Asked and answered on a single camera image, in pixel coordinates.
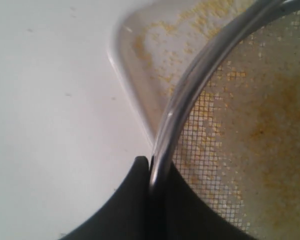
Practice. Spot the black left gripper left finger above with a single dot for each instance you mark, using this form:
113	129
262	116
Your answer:
123	216

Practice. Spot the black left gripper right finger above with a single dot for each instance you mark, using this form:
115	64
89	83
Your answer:
179	214

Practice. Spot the round steel mesh sieve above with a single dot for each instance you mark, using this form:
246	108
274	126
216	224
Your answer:
267	33

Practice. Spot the yellow millet grains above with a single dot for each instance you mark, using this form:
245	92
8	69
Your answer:
167	44

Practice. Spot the rice grain pile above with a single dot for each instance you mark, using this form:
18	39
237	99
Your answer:
259	137

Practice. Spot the clear plastic tray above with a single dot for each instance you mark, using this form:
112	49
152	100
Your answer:
129	69

